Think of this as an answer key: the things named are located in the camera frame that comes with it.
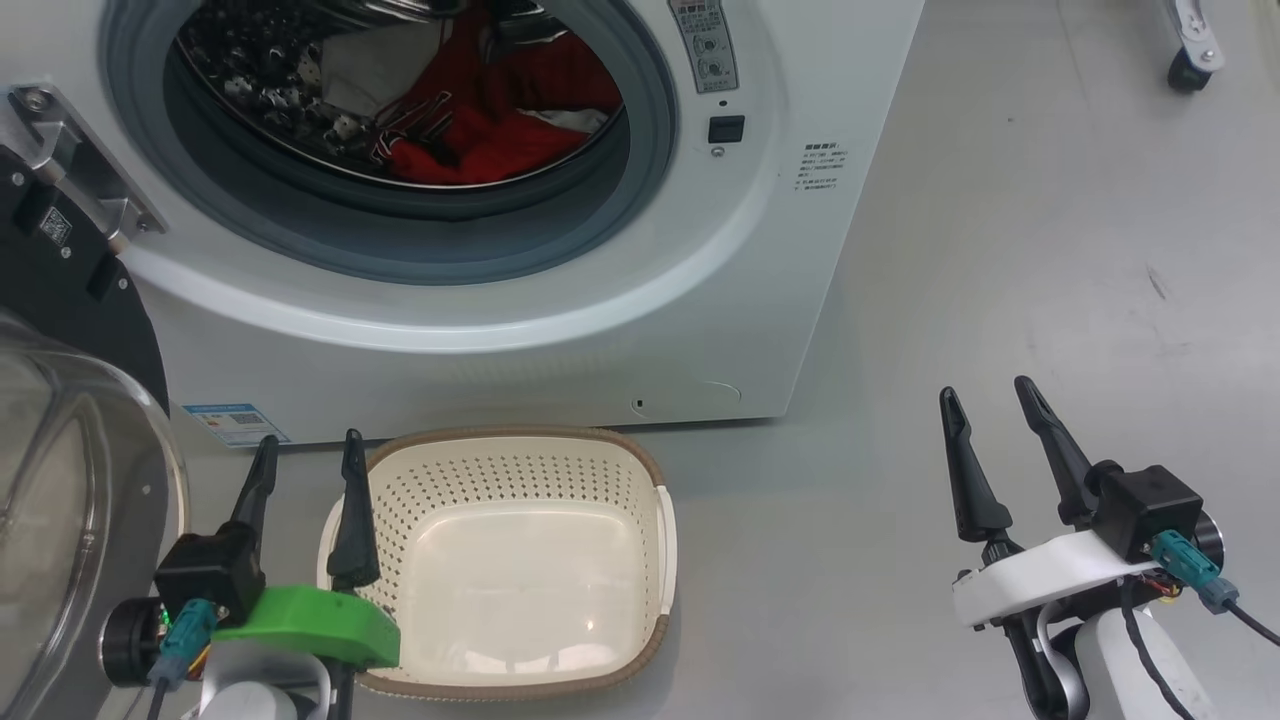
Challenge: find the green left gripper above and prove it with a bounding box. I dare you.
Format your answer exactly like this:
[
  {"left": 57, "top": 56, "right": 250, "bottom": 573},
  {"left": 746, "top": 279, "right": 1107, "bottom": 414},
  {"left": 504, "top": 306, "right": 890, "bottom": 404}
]
[{"left": 100, "top": 428, "right": 403, "bottom": 689}]

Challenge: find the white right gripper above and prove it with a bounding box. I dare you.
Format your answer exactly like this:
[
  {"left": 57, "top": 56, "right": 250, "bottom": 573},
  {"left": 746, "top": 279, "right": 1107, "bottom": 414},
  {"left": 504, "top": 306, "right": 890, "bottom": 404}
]
[{"left": 938, "top": 376, "right": 1227, "bottom": 631}]

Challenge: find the dark grey round washer door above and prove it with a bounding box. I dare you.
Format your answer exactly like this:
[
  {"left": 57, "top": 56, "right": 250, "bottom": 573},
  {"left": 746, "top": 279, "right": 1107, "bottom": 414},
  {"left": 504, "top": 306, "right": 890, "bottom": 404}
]
[{"left": 0, "top": 140, "right": 193, "bottom": 720}]

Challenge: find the red basketball jersey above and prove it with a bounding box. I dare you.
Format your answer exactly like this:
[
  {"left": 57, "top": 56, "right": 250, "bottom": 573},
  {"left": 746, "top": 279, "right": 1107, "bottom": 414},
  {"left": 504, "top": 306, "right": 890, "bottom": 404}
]
[{"left": 370, "top": 0, "right": 626, "bottom": 189}]

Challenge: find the cream perforated plastic laundry basket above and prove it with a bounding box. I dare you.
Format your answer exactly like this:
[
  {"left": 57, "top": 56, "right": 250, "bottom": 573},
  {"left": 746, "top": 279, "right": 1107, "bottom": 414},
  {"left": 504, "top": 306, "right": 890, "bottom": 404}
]
[{"left": 317, "top": 427, "right": 679, "bottom": 701}]

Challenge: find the white front-load washing machine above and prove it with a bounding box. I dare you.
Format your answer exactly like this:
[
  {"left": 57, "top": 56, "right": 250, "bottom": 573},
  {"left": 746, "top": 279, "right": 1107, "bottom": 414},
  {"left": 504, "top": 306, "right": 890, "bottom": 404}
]
[{"left": 0, "top": 0, "right": 926, "bottom": 448}]

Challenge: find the blue energy label sticker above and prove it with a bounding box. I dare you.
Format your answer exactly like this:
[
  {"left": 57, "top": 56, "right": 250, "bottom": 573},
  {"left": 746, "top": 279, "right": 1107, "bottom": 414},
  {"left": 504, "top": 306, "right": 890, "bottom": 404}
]
[{"left": 183, "top": 403, "right": 292, "bottom": 448}]

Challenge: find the off-white garment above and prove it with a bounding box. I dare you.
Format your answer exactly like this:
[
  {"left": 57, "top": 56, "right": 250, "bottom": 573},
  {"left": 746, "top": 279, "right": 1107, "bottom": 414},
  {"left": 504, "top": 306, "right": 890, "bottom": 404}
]
[{"left": 320, "top": 20, "right": 451, "bottom": 117}]

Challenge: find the wheeled white partition panel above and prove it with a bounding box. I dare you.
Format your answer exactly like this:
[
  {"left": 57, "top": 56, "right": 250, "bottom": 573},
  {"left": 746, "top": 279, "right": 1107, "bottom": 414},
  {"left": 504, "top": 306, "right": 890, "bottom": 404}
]
[{"left": 1164, "top": 0, "right": 1227, "bottom": 96}]

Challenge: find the grey warning label sticker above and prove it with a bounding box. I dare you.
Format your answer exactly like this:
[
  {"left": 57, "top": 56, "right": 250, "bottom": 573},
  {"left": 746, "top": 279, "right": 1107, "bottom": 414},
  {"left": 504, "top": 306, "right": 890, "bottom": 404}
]
[{"left": 668, "top": 0, "right": 741, "bottom": 95}]

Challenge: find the left camera cable teal connector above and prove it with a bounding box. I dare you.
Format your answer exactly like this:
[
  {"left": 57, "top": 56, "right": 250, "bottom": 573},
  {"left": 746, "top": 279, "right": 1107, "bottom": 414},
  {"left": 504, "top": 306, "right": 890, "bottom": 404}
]
[{"left": 145, "top": 600, "right": 220, "bottom": 720}]

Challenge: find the camera cable teal connector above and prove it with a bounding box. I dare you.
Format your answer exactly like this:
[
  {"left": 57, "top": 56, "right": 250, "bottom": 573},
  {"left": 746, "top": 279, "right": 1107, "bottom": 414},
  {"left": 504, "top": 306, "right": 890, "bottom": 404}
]
[
  {"left": 1150, "top": 530, "right": 1280, "bottom": 647},
  {"left": 145, "top": 600, "right": 220, "bottom": 720}
]

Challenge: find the right camera cable teal connector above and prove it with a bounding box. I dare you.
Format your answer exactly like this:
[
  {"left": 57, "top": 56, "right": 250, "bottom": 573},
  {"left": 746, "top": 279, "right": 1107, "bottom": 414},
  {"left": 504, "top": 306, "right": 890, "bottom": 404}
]
[{"left": 1150, "top": 530, "right": 1280, "bottom": 647}]

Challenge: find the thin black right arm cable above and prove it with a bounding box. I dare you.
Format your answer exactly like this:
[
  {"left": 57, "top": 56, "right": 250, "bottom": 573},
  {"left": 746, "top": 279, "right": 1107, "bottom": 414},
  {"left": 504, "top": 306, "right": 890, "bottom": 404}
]
[{"left": 1119, "top": 578, "right": 1197, "bottom": 720}]

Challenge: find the metal door hinge bracket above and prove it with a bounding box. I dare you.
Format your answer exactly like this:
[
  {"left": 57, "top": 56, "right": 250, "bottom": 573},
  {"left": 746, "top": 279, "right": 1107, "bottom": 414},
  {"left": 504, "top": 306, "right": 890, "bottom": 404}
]
[{"left": 8, "top": 85, "right": 167, "bottom": 256}]

